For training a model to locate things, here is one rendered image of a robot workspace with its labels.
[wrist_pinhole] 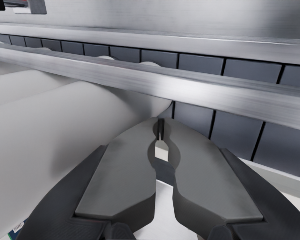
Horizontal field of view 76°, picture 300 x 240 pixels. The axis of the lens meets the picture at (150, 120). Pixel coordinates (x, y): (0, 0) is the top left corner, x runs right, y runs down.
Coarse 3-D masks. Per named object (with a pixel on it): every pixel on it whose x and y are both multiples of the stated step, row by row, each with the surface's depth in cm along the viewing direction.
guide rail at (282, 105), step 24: (0, 48) 15; (24, 48) 15; (72, 72) 12; (96, 72) 11; (120, 72) 10; (144, 72) 9; (168, 72) 9; (192, 72) 9; (168, 96) 9; (192, 96) 8; (216, 96) 8; (240, 96) 7; (264, 96) 7; (288, 96) 7; (264, 120) 7; (288, 120) 7
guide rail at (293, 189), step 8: (160, 144) 17; (160, 152) 17; (256, 168) 15; (264, 176) 14; (272, 176) 14; (280, 176) 14; (272, 184) 13; (280, 184) 13; (288, 184) 13; (296, 184) 13; (288, 192) 13; (296, 192) 13; (296, 200) 13
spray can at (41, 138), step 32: (160, 64) 17; (32, 96) 9; (64, 96) 10; (96, 96) 11; (128, 96) 12; (0, 128) 7; (32, 128) 8; (64, 128) 9; (96, 128) 10; (128, 128) 12; (0, 160) 7; (32, 160) 7; (64, 160) 8; (0, 192) 6; (32, 192) 7; (0, 224) 7
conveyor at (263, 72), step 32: (192, 64) 16; (224, 64) 15; (256, 64) 14; (288, 64) 16; (192, 128) 18; (224, 128) 17; (256, 128) 15; (288, 128) 14; (256, 160) 16; (288, 160) 15
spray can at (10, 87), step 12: (24, 72) 13; (36, 72) 14; (48, 72) 14; (0, 84) 11; (12, 84) 12; (24, 84) 12; (36, 84) 13; (48, 84) 13; (60, 84) 14; (0, 96) 11; (12, 96) 11; (24, 96) 12
